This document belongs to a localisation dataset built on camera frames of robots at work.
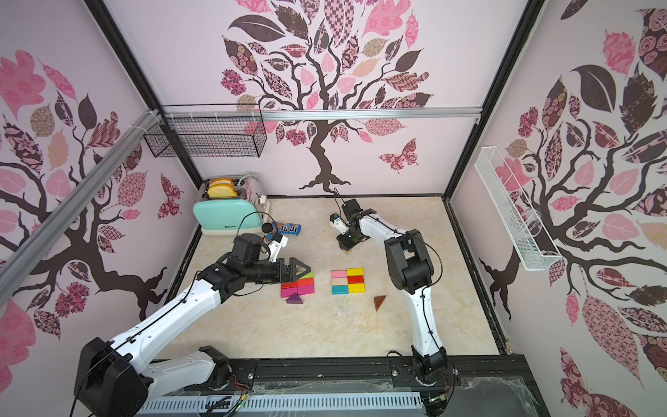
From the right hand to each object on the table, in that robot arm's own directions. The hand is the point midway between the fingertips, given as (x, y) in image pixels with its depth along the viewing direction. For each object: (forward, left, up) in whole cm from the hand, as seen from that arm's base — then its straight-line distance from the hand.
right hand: (345, 244), depth 102 cm
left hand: (-22, +15, +15) cm, 30 cm away
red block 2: (-15, -3, -1) cm, 15 cm away
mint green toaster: (+10, +44, +14) cm, 48 cm away
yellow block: (-12, -3, -1) cm, 12 cm away
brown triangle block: (-24, -10, +1) cm, 26 cm away
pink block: (-12, +3, -1) cm, 13 cm away
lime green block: (-23, +11, +19) cm, 32 cm away
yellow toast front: (+14, +47, +18) cm, 52 cm away
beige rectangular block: (-16, +3, -1) cm, 16 cm away
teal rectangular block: (-19, +3, -1) cm, 19 cm away
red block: (-18, +21, +1) cm, 27 cm away
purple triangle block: (-22, +18, 0) cm, 29 cm away
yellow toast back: (+19, +47, +19) cm, 54 cm away
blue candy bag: (+8, +23, +1) cm, 25 cm away
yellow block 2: (-18, -3, -1) cm, 19 cm away
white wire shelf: (-21, -48, +30) cm, 61 cm away
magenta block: (-19, +21, -1) cm, 29 cm away
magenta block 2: (-19, +15, 0) cm, 24 cm away
